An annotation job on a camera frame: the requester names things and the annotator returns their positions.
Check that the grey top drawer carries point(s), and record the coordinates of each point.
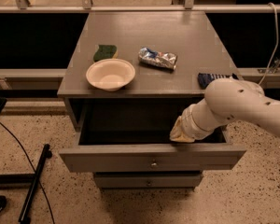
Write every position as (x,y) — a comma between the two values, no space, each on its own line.
(132,135)

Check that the white paper bowl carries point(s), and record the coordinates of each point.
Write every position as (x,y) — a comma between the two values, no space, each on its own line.
(110,74)

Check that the grey bottom drawer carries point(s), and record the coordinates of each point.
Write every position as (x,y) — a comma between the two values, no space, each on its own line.
(147,180)

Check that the dark blue snack packet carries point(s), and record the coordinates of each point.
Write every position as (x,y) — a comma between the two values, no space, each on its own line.
(204,79)

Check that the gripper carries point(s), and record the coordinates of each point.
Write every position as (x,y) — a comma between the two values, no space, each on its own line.
(188,126)

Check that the grey drawer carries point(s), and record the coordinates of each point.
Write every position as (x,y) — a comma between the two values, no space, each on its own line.
(147,180)
(132,135)

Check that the crumpled silver foil bag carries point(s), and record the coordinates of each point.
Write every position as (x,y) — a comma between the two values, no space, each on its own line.
(156,58)

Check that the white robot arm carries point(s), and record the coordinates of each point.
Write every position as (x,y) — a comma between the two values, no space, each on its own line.
(225,101)

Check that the black metal stand leg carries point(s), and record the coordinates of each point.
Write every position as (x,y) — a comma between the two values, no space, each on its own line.
(24,216)

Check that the green yellow sponge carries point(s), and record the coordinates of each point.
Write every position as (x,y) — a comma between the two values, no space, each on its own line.
(105,52)

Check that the grey drawer cabinet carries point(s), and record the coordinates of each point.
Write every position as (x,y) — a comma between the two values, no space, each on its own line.
(189,35)

